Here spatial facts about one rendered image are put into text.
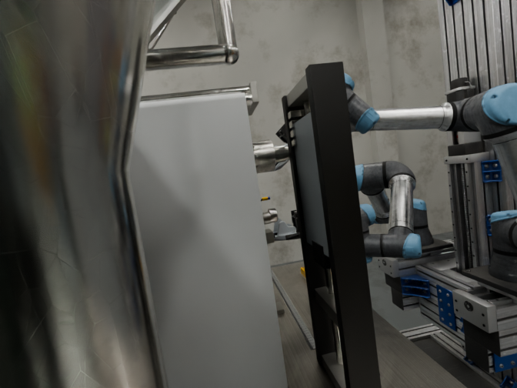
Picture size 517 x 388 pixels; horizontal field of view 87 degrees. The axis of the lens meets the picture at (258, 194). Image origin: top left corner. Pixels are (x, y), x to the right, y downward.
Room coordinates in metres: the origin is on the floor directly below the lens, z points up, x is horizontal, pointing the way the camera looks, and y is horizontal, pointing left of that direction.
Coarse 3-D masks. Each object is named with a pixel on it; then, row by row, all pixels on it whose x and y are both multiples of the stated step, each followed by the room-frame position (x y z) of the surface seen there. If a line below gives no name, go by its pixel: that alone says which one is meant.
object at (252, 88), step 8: (224, 88) 0.48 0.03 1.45; (232, 88) 0.48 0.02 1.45; (240, 88) 0.48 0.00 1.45; (248, 88) 0.48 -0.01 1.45; (256, 88) 0.47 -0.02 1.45; (144, 96) 0.46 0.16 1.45; (152, 96) 0.46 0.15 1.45; (160, 96) 0.46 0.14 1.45; (168, 96) 0.46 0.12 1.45; (176, 96) 0.46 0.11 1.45; (184, 96) 0.46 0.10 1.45; (192, 96) 0.47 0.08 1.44; (200, 96) 0.47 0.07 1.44; (256, 96) 0.47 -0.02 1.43; (256, 104) 0.49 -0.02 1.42; (248, 112) 0.54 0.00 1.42
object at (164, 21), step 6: (180, 0) 0.95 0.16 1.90; (174, 6) 0.95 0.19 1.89; (180, 6) 0.98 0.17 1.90; (168, 12) 0.94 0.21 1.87; (174, 12) 0.97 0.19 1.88; (162, 18) 0.94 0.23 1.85; (168, 18) 0.96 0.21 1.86; (156, 24) 0.94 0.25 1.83; (162, 24) 0.95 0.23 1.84; (156, 30) 0.95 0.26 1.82; (162, 30) 0.98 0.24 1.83; (150, 36) 0.94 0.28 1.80; (156, 42) 0.97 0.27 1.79; (150, 48) 0.97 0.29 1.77
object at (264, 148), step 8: (256, 144) 0.53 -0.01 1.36; (264, 144) 0.53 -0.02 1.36; (272, 144) 0.53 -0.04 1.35; (256, 152) 0.52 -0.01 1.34; (264, 152) 0.52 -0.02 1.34; (272, 152) 0.52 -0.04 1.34; (256, 160) 0.52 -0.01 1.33; (264, 160) 0.52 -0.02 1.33; (272, 160) 0.53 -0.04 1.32; (256, 168) 0.53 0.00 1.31; (264, 168) 0.53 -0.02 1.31; (272, 168) 0.54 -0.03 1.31
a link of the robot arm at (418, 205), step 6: (414, 204) 1.36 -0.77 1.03; (420, 204) 1.36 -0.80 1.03; (414, 210) 1.37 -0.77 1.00; (420, 210) 1.36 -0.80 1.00; (426, 210) 1.38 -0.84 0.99; (414, 216) 1.37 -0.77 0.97; (420, 216) 1.36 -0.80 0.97; (426, 216) 1.37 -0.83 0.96; (414, 222) 1.37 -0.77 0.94; (420, 222) 1.36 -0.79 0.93; (426, 222) 1.37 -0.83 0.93
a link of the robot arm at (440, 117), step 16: (384, 112) 0.93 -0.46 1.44; (400, 112) 0.93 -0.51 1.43; (416, 112) 0.92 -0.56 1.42; (432, 112) 0.91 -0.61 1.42; (448, 112) 0.90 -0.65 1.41; (384, 128) 0.95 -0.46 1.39; (400, 128) 0.94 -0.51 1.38; (416, 128) 0.94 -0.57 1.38; (432, 128) 0.94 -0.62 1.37; (448, 128) 0.92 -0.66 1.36; (464, 128) 0.90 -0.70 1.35
